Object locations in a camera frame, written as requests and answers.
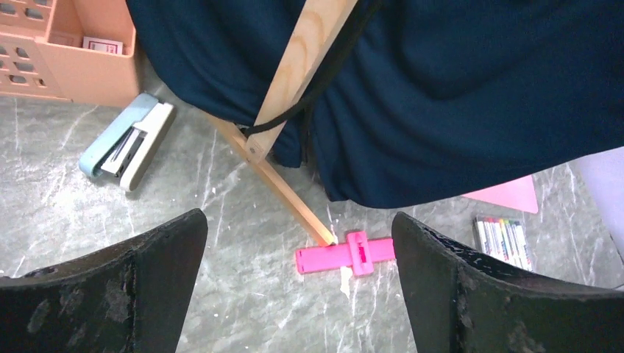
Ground light blue stapler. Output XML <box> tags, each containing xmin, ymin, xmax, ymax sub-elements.
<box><xmin>79</xmin><ymin>93</ymin><xmax>175</xmax><ymax>192</ymax></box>

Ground pink mat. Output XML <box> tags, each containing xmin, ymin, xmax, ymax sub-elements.
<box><xmin>463</xmin><ymin>176</ymin><xmax>539</xmax><ymax>214</ymax></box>

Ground peach plastic file organizer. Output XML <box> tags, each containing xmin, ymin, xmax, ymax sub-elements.
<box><xmin>1</xmin><ymin>1</ymin><xmax>141</xmax><ymax>107</ymax></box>

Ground pack of coloured markers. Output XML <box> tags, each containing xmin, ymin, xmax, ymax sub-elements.
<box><xmin>472</xmin><ymin>215</ymin><xmax>533</xmax><ymax>271</ymax></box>

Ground navy blue shorts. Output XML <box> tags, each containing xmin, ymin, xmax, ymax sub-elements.
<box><xmin>127</xmin><ymin>1</ymin><xmax>623</xmax><ymax>209</ymax></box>

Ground pink plastic clip tool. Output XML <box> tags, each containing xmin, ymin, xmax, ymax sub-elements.
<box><xmin>295</xmin><ymin>231</ymin><xmax>396</xmax><ymax>277</ymax></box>

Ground wooden clothes rack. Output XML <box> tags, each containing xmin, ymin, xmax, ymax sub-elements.
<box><xmin>207</xmin><ymin>0</ymin><xmax>357</xmax><ymax>246</ymax></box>

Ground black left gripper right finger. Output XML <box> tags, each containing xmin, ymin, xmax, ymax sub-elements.
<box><xmin>391</xmin><ymin>212</ymin><xmax>623</xmax><ymax>352</ymax></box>

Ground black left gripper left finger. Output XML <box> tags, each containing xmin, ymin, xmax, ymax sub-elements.
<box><xmin>1</xmin><ymin>209</ymin><xmax>208</xmax><ymax>352</ymax></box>

